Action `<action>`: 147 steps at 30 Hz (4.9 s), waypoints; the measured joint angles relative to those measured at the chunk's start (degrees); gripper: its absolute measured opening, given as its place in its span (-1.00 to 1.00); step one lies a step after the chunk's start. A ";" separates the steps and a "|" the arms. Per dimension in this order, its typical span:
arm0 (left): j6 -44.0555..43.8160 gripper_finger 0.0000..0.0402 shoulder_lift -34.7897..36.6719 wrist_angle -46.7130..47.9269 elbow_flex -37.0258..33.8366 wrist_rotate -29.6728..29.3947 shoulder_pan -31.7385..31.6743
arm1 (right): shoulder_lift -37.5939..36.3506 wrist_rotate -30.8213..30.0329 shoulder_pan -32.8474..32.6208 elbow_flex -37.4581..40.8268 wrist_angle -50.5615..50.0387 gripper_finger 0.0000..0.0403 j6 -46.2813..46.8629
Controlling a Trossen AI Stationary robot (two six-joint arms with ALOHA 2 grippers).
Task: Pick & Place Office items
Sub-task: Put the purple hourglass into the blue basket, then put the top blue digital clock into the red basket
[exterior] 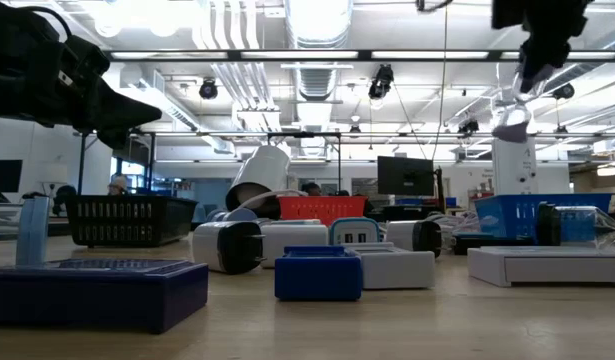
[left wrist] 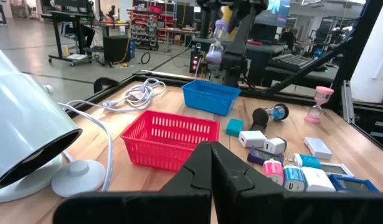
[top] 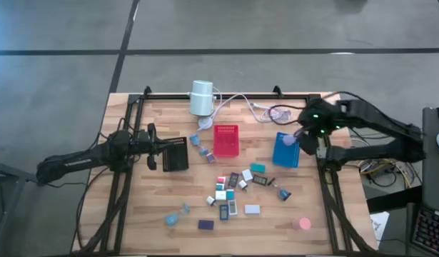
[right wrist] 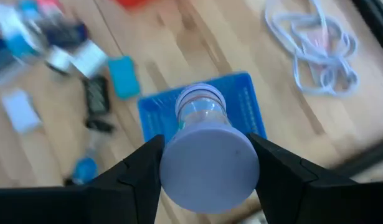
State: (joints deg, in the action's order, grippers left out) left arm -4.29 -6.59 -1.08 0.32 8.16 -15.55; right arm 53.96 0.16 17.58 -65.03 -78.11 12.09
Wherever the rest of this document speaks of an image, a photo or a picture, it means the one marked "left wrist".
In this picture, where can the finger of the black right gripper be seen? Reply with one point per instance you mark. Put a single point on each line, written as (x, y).
(238, 21)

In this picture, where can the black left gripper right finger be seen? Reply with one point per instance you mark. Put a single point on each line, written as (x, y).
(256, 205)

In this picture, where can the white cube wall charger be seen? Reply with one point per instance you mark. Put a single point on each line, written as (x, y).
(252, 139)

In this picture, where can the black computer keyboard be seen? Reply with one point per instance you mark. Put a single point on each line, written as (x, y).
(291, 60)

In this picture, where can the white charger with black face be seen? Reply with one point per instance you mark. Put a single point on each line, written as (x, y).
(274, 145)

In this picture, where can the large wall display screen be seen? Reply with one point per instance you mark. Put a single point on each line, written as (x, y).
(276, 12)

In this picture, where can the black box on floor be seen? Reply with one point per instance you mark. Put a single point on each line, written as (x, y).
(118, 48)

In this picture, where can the teal white wall charger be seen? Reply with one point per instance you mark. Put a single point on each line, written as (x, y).
(309, 161)

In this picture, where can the silver aluminium extrusion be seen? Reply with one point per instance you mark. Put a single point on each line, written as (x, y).
(347, 102)

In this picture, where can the purple hourglass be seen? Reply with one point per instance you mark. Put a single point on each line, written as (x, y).
(216, 40)

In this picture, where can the black frame clamp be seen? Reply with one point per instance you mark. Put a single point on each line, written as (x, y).
(104, 83)

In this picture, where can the black rolling desk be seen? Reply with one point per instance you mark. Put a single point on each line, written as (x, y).
(57, 34)

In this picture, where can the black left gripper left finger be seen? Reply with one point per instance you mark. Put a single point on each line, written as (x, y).
(166, 205)

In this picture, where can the pink round disc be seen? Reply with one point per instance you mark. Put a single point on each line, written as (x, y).
(319, 105)

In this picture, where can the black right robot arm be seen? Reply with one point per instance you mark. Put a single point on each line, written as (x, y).
(234, 62)

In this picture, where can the red plastic basket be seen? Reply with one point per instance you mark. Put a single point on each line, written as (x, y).
(154, 155)

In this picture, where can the red parts bin shelf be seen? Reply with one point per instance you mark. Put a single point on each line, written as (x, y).
(144, 28)

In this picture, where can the blue white wall charger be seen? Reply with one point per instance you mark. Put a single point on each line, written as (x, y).
(293, 179)

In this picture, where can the white desk lamp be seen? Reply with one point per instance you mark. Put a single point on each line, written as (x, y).
(23, 118)

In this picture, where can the teal rectangular block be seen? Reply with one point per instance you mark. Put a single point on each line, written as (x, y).
(234, 127)

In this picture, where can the dark purple digital display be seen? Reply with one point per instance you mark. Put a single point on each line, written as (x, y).
(256, 157)

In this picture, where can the black computer with red lights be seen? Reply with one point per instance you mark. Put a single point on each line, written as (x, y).
(195, 62)

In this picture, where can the blue plastic basket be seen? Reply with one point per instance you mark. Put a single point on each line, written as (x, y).
(210, 102)

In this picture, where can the person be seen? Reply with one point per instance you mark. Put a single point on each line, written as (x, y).
(87, 34)
(289, 35)

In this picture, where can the large white wall charger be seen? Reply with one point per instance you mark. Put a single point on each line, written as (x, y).
(317, 180)

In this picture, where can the black aluminium table frame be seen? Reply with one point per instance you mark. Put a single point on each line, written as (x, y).
(356, 53)

